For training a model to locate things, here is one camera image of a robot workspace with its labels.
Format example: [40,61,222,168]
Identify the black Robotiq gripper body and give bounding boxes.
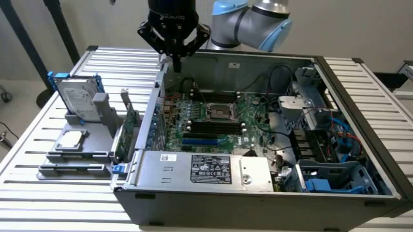
[147,0,199,42]

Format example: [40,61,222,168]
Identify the black RAM slot bank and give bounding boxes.
[187,120,246,136]
[190,83,242,104]

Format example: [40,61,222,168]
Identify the metal CPU socket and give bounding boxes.
[204,102,236,121]

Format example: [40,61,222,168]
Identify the black stand pole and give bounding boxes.
[0,0,81,108]

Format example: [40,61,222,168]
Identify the green motherboard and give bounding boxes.
[163,91,275,155]

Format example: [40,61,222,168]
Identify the green graphics card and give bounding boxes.
[112,88,140,163]

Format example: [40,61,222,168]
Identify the metal disk bay cage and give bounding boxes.
[277,67,339,132]

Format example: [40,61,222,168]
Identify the blue expansion slot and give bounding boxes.
[182,138,218,146]

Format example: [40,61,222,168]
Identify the grey parts rack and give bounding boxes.
[37,93,144,181]

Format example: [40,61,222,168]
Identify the silver CPU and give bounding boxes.
[60,131,84,148]

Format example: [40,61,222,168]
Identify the black caster wheel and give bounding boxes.
[0,84,13,103]

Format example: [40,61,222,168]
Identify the grey power supply unit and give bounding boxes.
[127,150,275,193]

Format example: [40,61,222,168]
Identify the black side desk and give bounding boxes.
[373,60,413,99]

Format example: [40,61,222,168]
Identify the blue-grey plastic disk bay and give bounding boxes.
[295,158,378,194]

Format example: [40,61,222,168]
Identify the black open PC case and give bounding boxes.
[111,49,413,227]

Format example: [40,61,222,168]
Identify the black looped wire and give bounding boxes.
[257,64,297,95]

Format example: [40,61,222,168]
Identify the hard disk blue bracket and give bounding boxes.
[47,70,104,125]

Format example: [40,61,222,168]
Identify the blue wire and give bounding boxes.
[327,116,353,161]

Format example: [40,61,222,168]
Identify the black floor cable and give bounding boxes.
[0,121,20,148]

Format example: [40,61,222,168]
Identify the red wire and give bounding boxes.
[338,132,362,160]

